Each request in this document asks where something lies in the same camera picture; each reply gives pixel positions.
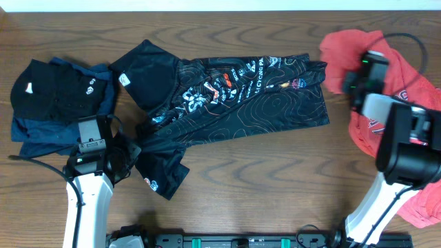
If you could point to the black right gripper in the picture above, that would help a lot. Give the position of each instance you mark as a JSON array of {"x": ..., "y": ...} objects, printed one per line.
[{"x": 356, "y": 77}]

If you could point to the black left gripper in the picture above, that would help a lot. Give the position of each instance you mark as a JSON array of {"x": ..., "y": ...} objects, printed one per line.
[{"x": 134, "y": 150}]

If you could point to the black printed cycling jersey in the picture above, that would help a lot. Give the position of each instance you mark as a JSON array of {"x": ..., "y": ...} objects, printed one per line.
[{"x": 207, "y": 100}]

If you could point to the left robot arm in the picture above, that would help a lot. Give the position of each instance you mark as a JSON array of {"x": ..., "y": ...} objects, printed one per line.
[{"x": 96, "y": 164}]

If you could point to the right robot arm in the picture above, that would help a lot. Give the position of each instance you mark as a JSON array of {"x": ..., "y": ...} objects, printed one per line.
[{"x": 408, "y": 157}]

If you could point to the red printed t-shirt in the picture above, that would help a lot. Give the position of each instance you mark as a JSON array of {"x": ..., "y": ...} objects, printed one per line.
[{"x": 342, "y": 52}]

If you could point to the folded navy blue shirt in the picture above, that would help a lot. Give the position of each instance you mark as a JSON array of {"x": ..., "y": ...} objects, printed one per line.
[{"x": 39, "y": 138}]

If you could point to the folded black shirt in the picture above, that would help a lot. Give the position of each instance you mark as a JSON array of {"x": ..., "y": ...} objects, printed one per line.
[{"x": 47, "y": 92}]

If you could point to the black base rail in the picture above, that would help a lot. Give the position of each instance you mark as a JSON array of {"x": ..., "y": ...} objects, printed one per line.
[{"x": 136, "y": 236}]

